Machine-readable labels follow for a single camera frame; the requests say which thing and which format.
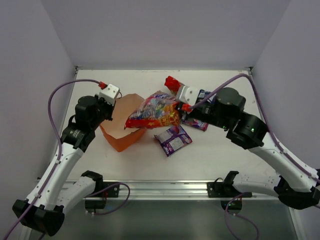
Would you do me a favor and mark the blue white snack packet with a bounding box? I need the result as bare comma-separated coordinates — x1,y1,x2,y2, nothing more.
196,89,215,104

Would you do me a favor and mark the purple Fox's candy bag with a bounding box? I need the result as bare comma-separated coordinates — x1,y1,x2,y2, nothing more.
182,118,209,132

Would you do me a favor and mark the orange paper bag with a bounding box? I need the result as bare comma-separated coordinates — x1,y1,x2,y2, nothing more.
100,93,147,152

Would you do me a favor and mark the red chocolate bar packet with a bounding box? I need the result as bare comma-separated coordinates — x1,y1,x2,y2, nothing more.
164,76,184,96

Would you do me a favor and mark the purple white snack packet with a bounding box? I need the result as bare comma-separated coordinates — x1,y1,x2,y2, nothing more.
154,125,193,157

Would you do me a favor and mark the red snack packet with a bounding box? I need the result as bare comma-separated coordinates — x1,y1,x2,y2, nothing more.
124,91,181,129

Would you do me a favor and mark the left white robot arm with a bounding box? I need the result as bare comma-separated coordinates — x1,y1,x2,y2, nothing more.
12,93,116,237

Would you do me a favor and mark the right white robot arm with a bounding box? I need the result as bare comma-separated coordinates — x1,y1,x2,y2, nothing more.
176,86,320,210

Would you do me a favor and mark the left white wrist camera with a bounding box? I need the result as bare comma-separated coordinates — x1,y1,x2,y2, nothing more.
98,81,120,106

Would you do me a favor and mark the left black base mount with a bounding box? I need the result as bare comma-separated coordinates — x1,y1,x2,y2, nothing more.
84,181,120,213

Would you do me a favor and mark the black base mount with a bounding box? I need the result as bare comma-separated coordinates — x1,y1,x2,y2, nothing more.
84,181,120,213
206,171,253,213

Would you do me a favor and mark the aluminium table rail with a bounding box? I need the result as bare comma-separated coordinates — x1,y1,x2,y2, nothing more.
59,179,291,201

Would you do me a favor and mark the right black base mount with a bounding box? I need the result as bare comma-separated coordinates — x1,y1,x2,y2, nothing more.
206,171,253,213

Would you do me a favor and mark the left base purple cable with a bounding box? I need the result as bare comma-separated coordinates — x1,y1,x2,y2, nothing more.
86,183,131,216

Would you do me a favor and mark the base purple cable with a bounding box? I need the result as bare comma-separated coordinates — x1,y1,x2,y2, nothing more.
223,191,260,240
86,183,131,216

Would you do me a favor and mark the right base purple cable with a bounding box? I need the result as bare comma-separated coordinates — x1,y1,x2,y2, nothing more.
223,191,260,240

